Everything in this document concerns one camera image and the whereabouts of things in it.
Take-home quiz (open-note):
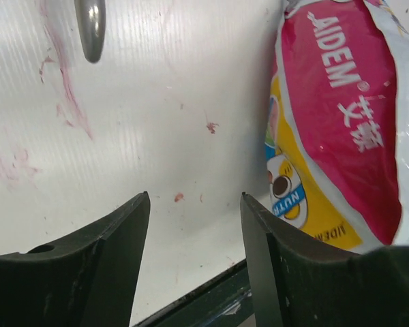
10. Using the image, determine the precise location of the pet food bag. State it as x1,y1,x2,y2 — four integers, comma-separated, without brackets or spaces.
265,1,409,253

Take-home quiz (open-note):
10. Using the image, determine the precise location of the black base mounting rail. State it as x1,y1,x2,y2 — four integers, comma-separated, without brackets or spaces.
137,260,254,327

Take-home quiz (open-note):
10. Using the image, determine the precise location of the metal food scoop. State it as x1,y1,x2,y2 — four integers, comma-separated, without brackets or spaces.
74,0,106,63

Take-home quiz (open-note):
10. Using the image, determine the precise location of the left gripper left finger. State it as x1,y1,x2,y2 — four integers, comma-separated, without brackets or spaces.
0,192,151,326

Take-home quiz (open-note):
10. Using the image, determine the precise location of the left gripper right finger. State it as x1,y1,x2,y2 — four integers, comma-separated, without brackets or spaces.
240,194,409,326

